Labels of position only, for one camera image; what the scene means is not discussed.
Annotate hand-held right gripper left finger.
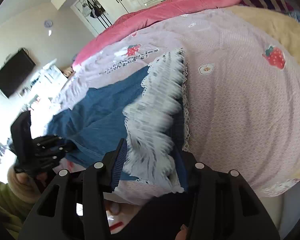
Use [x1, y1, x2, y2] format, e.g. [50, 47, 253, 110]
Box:
[17, 138, 128, 240]

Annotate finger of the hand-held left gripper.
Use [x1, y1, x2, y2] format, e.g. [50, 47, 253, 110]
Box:
[36, 152, 67, 173]
[34, 135, 75, 153]

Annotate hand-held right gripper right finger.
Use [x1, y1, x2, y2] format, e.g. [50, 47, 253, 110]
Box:
[175, 147, 281, 240]

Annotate blue denim pants with lace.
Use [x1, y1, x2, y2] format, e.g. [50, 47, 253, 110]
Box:
[46, 48, 191, 195]

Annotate person's left forearm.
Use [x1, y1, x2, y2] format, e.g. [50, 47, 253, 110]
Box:
[0, 166, 42, 233]

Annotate person's left hand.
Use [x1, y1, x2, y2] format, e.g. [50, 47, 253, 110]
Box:
[16, 171, 50, 190]

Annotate cluttered white desk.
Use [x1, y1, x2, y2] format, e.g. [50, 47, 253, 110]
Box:
[17, 58, 76, 111]

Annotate pink strawberry print bedsheet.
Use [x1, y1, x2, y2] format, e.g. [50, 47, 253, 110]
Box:
[51, 7, 300, 198]

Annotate white mattress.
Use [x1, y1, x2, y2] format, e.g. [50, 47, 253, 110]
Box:
[258, 177, 300, 240]

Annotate hanging clothes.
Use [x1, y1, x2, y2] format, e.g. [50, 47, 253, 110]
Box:
[81, 0, 108, 20]

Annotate pink quilt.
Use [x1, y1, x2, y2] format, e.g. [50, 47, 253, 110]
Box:
[72, 0, 248, 67]

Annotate beige blanket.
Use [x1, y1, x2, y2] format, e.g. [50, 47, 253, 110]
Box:
[227, 4, 300, 180]

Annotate black wall television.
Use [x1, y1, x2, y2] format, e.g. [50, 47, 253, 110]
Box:
[0, 48, 37, 100]

